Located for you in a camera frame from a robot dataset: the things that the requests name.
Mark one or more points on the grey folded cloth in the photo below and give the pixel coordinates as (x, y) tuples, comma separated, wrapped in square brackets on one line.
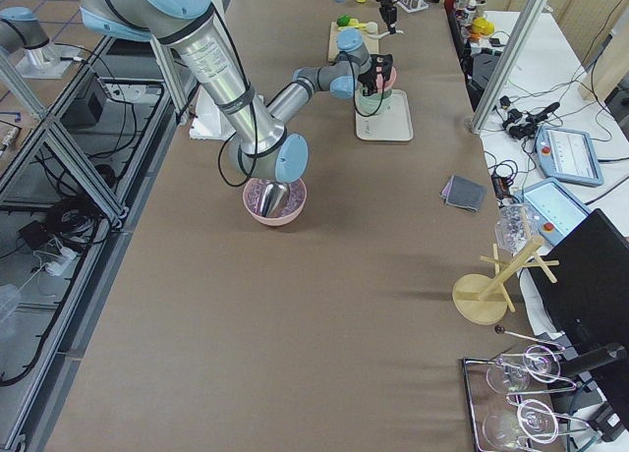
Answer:
[(462, 193)]

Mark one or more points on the bamboo cutting board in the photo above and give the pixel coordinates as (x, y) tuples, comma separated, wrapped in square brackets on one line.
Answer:
[(347, 40)]

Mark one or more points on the wine glass rack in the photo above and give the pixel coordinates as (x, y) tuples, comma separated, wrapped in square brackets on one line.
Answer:
[(509, 404)]

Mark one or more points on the cream serving tray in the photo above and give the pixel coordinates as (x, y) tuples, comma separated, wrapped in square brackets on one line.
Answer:
[(392, 122)]

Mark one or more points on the aluminium frame post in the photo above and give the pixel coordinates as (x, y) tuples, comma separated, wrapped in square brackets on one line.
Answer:
[(518, 38)]

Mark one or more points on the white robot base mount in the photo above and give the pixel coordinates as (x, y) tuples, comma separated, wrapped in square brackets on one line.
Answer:
[(208, 123)]

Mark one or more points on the large pink ice bowl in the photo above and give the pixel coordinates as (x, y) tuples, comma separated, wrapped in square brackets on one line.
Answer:
[(293, 208)]

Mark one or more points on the black monitor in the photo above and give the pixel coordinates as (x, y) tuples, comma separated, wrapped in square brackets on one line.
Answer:
[(589, 300)]

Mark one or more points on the top green bowl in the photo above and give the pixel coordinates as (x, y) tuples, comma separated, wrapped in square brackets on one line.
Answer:
[(371, 104)]

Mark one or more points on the green lime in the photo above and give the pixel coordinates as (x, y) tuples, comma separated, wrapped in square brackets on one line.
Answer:
[(343, 21)]

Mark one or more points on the white ceramic spoon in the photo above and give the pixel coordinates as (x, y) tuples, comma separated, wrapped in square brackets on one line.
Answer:
[(378, 36)]

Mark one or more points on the yellow plastic spoon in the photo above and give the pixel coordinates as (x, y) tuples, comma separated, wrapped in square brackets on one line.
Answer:
[(359, 26)]

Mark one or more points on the teach pendant tablet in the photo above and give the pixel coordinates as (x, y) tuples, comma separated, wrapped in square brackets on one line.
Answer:
[(559, 212), (568, 156)]

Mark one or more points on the wooden mug tree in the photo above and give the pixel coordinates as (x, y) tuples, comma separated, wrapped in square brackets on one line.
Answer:
[(484, 300)]

